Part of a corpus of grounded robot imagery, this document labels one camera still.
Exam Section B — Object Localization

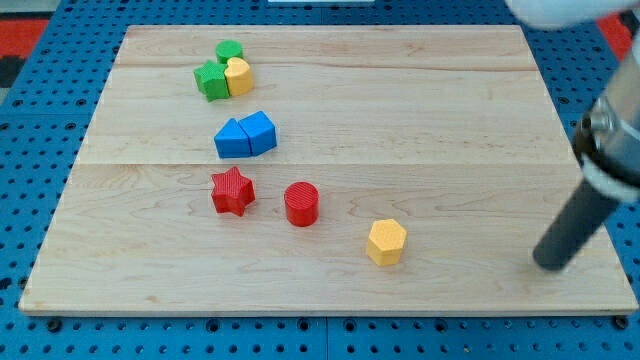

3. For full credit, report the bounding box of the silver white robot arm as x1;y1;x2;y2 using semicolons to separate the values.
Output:
506;0;639;202

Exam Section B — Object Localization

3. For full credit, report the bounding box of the yellow hexagon block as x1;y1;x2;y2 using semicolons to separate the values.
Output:
365;219;407;266

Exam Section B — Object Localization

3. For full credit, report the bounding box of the red cylinder block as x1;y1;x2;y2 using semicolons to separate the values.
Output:
284;182;319;227

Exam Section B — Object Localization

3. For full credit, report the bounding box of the blue pentagon block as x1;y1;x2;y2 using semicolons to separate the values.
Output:
239;111;277;156

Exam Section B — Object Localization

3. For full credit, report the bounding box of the light wooden board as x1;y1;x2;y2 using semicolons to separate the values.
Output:
19;25;638;317

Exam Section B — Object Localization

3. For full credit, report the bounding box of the red star block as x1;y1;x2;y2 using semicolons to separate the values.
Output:
211;166;255;217

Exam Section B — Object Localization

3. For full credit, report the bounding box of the blue triangle block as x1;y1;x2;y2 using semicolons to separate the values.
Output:
214;118;251;158

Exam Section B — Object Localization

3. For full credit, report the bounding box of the yellow heart block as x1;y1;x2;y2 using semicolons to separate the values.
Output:
224;57;254;97

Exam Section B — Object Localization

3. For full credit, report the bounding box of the green star block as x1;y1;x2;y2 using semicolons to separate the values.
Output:
193;60;230;102

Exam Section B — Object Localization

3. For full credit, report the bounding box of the green cylinder block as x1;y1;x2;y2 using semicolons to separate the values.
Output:
215;39;244;64

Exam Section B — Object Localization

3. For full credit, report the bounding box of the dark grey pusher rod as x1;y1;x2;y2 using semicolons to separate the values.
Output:
532;180;619;272

